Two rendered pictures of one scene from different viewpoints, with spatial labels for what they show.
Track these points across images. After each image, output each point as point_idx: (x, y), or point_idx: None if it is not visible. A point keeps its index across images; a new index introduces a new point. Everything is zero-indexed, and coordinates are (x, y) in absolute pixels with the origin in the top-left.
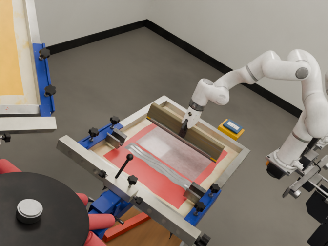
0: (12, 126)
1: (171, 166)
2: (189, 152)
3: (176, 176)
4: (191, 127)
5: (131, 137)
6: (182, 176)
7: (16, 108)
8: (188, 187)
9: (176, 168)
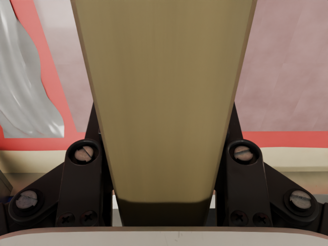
0: None
1: (46, 31)
2: (265, 42)
3: (9, 91)
4: None
5: None
6: (52, 99)
7: None
8: (27, 135)
9: (70, 58)
